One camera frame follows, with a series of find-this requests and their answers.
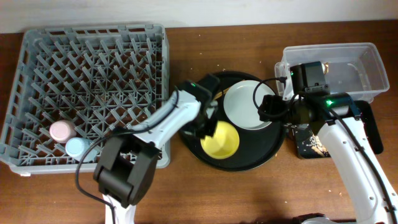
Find yellow bowl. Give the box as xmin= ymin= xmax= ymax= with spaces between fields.
xmin=200 ymin=121 xmax=239 ymax=159

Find grey ceramic plate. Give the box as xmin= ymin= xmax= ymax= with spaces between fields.
xmin=223 ymin=80 xmax=271 ymax=131

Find food scraps with rice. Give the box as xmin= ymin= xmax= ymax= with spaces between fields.
xmin=303 ymin=134 xmax=328 ymax=157

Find blue plastic cup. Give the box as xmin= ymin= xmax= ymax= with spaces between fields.
xmin=65 ymin=137 xmax=98 ymax=162

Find pink plastic cup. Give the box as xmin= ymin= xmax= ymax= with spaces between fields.
xmin=49 ymin=120 xmax=76 ymax=143

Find wooden chopstick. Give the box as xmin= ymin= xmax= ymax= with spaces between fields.
xmin=213 ymin=88 xmax=229 ymax=100

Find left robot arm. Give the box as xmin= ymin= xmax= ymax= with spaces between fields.
xmin=93 ymin=87 xmax=216 ymax=223

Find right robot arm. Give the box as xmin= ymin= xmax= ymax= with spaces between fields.
xmin=255 ymin=92 xmax=397 ymax=223

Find clear plastic waste bin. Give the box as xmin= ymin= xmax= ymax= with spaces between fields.
xmin=274 ymin=42 xmax=390 ymax=103

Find grey plastic dishwasher rack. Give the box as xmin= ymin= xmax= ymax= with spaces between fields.
xmin=1 ymin=24 xmax=170 ymax=176

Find round black serving tray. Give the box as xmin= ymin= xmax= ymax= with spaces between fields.
xmin=178 ymin=71 xmax=286 ymax=172

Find black rectangular tray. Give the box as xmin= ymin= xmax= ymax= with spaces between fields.
xmin=292 ymin=101 xmax=384 ymax=159

